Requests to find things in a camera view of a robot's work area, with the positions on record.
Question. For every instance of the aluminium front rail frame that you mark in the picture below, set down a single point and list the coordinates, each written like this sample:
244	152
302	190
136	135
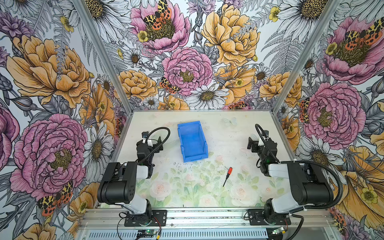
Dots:
184	224

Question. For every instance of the green circuit board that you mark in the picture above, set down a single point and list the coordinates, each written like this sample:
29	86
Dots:
146	233

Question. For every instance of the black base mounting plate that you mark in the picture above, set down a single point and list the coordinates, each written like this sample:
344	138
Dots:
154	218
258	217

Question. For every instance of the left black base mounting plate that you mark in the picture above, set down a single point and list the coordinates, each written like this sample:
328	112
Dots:
154	218

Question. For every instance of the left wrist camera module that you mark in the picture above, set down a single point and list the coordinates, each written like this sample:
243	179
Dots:
145	135

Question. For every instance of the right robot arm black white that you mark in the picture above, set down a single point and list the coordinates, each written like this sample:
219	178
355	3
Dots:
308	186

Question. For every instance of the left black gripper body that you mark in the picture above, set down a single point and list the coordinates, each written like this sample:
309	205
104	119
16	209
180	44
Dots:
147	139

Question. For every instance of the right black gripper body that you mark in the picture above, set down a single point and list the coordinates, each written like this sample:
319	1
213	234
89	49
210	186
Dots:
256	144

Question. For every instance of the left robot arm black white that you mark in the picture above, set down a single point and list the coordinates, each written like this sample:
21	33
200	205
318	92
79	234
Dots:
118	184

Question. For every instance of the blue plastic storage bin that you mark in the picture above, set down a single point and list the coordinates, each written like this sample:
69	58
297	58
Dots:
194	146

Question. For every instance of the red handled black screwdriver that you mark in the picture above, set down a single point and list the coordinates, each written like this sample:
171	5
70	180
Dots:
228	175

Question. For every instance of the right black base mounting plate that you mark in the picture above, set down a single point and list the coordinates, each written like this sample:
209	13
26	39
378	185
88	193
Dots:
258	217

